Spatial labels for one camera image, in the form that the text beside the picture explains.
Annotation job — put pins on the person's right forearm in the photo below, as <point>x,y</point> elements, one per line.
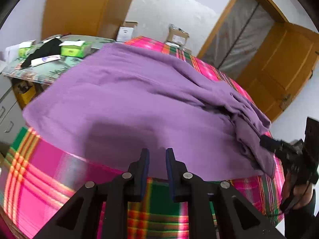
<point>306,219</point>

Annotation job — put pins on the purple sweater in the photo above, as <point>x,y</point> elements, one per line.
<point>124,99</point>

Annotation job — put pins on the wooden door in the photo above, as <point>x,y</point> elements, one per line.
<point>281,62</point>

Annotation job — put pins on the person's right hand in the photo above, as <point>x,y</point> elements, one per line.
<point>304,195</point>

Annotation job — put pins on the floral top side table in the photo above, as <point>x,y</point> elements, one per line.
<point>62,64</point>

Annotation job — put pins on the green tissue pack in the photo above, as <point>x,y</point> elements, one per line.
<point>26,51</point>
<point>74,51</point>

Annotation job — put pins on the white printed packet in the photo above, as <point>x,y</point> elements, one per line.
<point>44,60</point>

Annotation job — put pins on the white cardboard box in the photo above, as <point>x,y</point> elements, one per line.
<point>124,33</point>

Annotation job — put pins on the wooden wardrobe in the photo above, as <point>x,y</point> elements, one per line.
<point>74,5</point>

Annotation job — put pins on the yellow crate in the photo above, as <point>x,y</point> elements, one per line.
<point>25,95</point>

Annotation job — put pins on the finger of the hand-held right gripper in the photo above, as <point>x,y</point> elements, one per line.
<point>269,144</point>

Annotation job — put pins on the white drawer cabinet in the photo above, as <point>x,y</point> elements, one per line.
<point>7,112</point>

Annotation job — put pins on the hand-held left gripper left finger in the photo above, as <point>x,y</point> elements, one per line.
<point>145,169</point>

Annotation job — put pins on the brown cardboard box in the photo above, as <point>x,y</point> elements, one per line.
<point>177,38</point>

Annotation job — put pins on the wooden door frame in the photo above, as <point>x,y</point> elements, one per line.
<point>221,21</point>

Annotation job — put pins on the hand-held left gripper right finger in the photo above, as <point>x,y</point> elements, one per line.
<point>170,169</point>

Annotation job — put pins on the black cloth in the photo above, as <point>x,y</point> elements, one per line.
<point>47,48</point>

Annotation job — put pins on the clear plastic curtain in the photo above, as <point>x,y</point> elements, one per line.
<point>239,34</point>

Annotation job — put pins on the pink plaid blanket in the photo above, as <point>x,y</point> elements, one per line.
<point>44,166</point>

